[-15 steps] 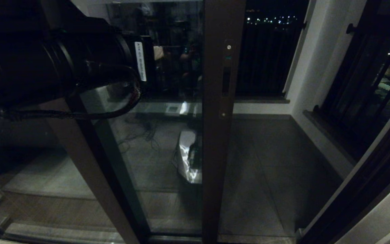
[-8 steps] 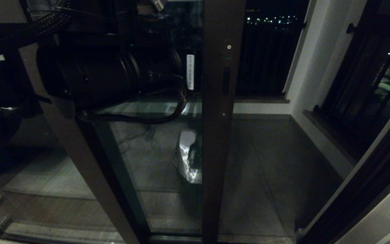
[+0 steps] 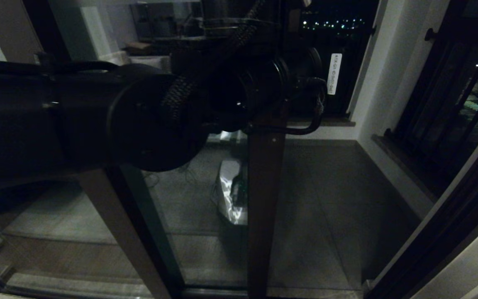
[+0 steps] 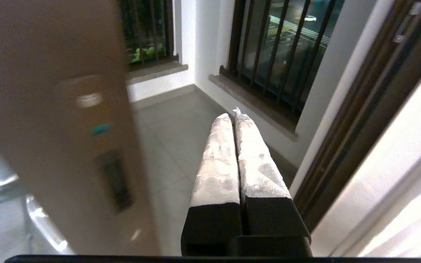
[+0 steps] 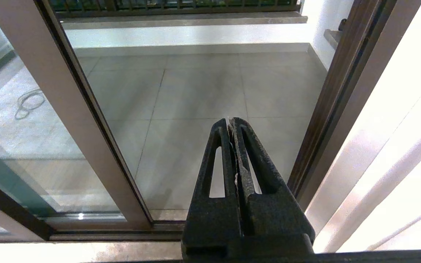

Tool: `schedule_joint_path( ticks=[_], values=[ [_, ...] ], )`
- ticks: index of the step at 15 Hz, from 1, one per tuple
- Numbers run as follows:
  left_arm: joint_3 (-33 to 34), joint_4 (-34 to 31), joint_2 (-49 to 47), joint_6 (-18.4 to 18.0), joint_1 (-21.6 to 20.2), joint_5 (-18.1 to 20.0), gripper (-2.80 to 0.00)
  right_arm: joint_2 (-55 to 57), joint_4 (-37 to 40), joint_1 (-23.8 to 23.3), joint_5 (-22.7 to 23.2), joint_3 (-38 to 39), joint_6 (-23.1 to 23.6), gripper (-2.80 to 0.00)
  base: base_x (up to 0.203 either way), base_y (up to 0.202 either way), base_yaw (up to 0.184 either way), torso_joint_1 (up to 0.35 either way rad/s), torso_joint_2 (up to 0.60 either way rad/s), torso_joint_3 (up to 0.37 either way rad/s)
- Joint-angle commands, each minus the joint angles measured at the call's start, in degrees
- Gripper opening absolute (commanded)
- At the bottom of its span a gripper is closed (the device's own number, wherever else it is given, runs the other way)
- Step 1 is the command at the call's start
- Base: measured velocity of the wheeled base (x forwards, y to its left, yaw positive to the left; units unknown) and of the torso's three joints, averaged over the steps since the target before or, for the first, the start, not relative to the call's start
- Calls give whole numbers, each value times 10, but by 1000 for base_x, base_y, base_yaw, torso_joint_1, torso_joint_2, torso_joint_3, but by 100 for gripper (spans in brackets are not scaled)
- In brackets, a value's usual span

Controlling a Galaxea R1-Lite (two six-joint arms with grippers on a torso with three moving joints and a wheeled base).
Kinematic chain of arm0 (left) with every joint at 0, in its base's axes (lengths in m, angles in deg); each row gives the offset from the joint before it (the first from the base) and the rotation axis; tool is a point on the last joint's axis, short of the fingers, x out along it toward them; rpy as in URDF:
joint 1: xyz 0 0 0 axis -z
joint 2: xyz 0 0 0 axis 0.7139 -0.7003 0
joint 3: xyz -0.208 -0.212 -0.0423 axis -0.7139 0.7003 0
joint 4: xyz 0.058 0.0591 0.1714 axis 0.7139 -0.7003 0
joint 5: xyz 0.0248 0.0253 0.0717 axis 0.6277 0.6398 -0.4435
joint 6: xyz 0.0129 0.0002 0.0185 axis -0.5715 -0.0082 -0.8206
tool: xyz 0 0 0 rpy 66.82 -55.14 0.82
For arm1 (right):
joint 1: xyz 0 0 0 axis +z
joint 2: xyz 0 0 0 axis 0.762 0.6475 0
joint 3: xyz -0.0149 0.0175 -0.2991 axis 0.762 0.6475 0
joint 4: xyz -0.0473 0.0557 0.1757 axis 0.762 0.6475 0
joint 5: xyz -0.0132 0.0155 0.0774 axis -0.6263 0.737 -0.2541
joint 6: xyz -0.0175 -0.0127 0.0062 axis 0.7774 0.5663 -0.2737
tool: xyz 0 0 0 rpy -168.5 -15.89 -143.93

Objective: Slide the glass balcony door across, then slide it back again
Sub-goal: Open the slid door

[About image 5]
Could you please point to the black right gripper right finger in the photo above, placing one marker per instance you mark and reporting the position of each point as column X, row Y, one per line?
column 272, row 215

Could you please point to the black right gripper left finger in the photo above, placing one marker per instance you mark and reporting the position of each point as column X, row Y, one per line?
column 210, row 219

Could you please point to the brown framed sliding glass door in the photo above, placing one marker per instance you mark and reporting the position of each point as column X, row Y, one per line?
column 71, row 109

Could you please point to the dark brown door jamb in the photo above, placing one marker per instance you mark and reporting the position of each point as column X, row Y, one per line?
column 327, row 109

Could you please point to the white curtain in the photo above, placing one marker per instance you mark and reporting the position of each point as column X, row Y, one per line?
column 397, row 164

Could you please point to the black balcony railing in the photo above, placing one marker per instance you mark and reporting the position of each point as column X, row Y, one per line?
column 177, row 5

